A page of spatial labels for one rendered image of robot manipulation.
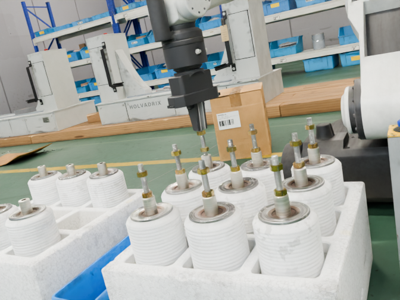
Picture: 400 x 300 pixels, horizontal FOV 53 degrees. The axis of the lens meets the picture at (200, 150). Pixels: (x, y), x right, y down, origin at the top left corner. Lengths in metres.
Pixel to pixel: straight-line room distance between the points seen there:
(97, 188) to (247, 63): 1.98
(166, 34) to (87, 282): 0.53
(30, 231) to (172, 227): 0.33
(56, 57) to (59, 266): 3.28
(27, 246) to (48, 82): 3.12
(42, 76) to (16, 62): 4.46
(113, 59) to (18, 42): 5.19
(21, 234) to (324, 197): 0.59
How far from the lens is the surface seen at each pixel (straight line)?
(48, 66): 3.96
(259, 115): 1.82
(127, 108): 3.33
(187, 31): 0.83
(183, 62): 0.83
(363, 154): 1.09
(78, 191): 1.12
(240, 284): 0.60
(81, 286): 0.90
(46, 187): 1.21
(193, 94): 0.84
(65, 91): 4.04
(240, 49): 2.85
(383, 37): 1.08
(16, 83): 8.32
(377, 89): 0.95
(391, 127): 0.76
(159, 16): 0.82
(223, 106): 1.83
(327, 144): 1.12
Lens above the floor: 0.50
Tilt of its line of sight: 13 degrees down
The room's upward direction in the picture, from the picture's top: 12 degrees counter-clockwise
